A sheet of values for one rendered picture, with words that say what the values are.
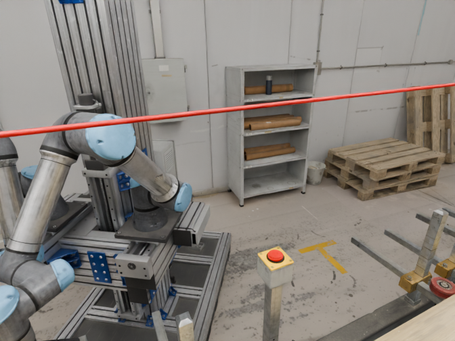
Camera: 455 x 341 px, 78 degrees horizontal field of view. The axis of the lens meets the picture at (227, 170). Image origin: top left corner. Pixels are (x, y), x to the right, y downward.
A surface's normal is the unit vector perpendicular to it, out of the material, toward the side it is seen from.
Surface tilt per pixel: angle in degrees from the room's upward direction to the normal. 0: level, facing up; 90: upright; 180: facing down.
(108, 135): 85
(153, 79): 90
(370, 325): 0
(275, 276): 90
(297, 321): 0
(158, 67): 90
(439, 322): 0
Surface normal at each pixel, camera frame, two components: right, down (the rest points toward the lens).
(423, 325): -0.02, -0.92
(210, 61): 0.34, 0.36
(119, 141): 0.86, 0.09
